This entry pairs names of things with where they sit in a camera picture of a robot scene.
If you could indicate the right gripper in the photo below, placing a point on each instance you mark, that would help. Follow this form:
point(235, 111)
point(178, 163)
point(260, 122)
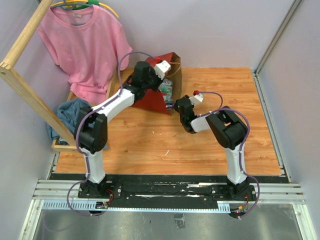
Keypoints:
point(186, 96)

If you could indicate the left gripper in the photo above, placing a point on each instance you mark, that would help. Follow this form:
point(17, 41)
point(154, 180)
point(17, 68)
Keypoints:
point(152, 72)

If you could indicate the red paper bag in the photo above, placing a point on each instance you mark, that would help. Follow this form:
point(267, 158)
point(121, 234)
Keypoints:
point(154, 100)

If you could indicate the purple candy packet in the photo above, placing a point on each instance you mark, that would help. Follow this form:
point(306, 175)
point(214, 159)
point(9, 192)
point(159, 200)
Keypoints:
point(169, 105)

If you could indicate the teal candy packet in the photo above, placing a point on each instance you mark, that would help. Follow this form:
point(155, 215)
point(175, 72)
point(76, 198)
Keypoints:
point(166, 89)

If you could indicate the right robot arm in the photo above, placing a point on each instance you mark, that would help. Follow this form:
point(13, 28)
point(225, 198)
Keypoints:
point(229, 131)

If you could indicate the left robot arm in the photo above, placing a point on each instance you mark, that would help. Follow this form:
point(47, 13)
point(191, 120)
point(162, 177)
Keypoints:
point(132, 90)

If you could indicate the pink t-shirt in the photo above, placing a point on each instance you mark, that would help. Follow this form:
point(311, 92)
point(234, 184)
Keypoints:
point(89, 45)

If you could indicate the blue cloth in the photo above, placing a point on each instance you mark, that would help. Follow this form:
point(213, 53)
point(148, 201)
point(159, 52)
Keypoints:
point(66, 117)

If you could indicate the wooden clothes rack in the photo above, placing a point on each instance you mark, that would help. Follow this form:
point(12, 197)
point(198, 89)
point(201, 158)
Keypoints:
point(21, 126)

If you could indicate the yellow green hanger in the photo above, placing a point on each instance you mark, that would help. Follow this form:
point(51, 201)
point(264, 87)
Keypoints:
point(70, 5)

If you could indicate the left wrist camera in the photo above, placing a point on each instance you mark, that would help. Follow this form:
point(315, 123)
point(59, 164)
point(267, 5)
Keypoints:
point(162, 68)

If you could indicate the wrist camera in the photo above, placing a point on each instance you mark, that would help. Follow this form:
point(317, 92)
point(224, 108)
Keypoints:
point(197, 98)
point(162, 68)

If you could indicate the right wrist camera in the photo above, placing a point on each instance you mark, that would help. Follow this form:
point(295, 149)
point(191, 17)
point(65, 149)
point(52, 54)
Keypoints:
point(197, 98)

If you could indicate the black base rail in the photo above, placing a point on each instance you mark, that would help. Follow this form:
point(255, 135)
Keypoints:
point(162, 194)

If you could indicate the aluminium frame post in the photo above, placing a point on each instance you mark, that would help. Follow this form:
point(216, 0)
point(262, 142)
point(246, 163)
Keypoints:
point(294, 7)

